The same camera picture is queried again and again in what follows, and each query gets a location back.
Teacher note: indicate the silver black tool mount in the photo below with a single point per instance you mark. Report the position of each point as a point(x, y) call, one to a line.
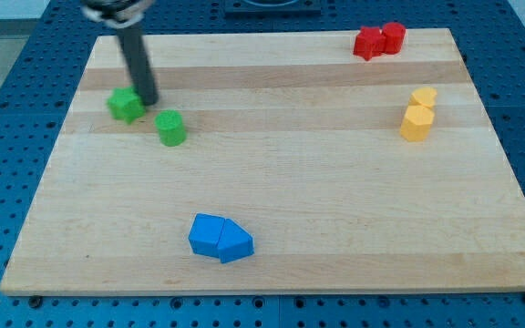
point(115, 13)

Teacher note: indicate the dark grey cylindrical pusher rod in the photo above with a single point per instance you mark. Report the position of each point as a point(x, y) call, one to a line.
point(131, 42)

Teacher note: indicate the green cylinder block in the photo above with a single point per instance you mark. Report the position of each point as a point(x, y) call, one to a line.
point(170, 127)

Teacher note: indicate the green star block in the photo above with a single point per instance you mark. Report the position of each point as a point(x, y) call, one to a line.
point(126, 105)

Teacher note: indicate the red star block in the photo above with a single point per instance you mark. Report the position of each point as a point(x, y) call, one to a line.
point(369, 42)

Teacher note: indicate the light wooden board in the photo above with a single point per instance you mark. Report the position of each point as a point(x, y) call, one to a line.
point(296, 140)

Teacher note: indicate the blue square block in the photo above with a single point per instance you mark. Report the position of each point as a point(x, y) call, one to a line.
point(205, 233)

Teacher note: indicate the blue pentagon block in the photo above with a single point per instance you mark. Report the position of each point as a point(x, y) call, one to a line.
point(234, 243)

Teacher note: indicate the red cylinder block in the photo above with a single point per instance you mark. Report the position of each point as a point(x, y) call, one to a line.
point(394, 34)

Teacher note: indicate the yellow hexagon block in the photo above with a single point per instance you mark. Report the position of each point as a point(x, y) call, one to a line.
point(416, 123)

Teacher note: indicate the yellow heart block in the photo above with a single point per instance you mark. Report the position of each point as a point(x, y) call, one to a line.
point(423, 96)

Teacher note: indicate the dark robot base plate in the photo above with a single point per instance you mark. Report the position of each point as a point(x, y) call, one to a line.
point(271, 7)

